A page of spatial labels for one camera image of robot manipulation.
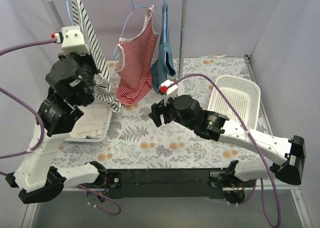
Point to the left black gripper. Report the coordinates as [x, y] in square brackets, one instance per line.
[89, 69]

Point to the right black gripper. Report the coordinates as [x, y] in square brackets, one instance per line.
[160, 111]

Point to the black white striped tank top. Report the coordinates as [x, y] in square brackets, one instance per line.
[103, 90]

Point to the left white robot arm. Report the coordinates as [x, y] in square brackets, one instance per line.
[36, 178]

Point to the blue tank top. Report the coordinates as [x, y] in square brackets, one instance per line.
[164, 65]

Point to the red striped tank top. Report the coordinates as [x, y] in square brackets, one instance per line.
[135, 60]

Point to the floral table cloth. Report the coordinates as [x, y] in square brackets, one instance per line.
[133, 140]

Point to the white cloth in basket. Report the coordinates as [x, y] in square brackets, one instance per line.
[90, 122]

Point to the left white plastic basket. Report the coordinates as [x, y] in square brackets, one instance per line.
[95, 132]

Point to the white plastic basket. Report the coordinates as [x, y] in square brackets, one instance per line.
[243, 94]
[95, 132]

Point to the right white plastic basket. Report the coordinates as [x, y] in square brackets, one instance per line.
[243, 94]

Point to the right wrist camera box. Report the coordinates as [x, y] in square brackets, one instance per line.
[168, 90]

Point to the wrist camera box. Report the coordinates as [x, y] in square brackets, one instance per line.
[168, 90]
[72, 41]

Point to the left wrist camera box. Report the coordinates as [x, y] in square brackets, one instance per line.
[72, 41]

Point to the black base frame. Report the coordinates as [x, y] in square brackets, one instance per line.
[172, 182]

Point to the blue wire hanger with red top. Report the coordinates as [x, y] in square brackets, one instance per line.
[133, 7]

